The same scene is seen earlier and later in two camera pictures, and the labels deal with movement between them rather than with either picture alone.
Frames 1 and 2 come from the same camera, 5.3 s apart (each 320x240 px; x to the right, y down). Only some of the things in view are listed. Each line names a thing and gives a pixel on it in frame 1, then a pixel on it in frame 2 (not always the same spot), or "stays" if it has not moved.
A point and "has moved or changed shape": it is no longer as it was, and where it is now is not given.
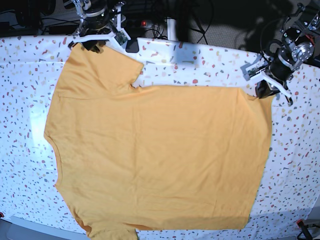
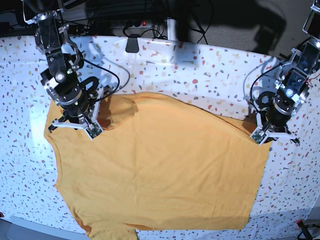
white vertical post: (171, 29) stays
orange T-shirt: (129, 158) has moved or changed shape
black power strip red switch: (138, 23) stays
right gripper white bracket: (256, 67) → (260, 134)
